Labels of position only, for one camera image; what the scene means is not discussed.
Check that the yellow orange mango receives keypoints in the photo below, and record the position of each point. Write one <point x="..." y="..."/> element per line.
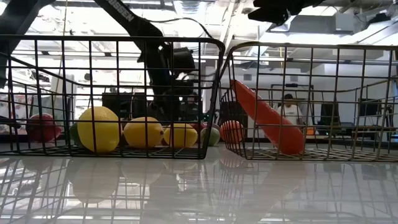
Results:
<point x="143" y="132"/>

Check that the person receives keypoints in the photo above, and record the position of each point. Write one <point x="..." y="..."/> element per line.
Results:
<point x="190" y="109"/>
<point x="290" y="110"/>

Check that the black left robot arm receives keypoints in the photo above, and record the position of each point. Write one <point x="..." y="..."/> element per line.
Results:
<point x="124" y="15"/>

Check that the small orange background object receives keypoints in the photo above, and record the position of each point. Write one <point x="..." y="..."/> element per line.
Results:
<point x="311" y="131"/>

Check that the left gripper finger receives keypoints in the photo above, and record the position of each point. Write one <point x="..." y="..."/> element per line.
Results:
<point x="163" y="105"/>

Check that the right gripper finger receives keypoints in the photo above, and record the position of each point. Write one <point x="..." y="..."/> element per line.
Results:
<point x="267" y="15"/>

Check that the orange carrot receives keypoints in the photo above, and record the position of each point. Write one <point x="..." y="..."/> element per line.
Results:
<point x="267" y="118"/>

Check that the yellow lemon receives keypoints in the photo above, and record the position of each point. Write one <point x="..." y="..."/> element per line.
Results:
<point x="98" y="129"/>
<point x="182" y="136"/>

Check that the black computer monitor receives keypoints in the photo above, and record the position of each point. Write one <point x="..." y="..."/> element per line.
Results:
<point x="116" y="105"/>
<point x="139" y="105"/>
<point x="329" y="113"/>
<point x="370" y="107"/>

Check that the red tomato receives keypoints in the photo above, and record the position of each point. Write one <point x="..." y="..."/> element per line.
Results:
<point x="199" y="126"/>

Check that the red apple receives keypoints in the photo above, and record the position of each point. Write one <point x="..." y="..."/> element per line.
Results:
<point x="42" y="127"/>

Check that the black cabinet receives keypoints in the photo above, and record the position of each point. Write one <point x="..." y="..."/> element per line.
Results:
<point x="234" y="109"/>

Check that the light green mango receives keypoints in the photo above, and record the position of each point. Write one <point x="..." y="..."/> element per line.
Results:
<point x="213" y="137"/>

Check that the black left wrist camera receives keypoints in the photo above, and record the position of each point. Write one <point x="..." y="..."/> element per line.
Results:
<point x="183" y="59"/>

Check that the green lime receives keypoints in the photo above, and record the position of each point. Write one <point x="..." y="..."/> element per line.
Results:
<point x="74" y="133"/>

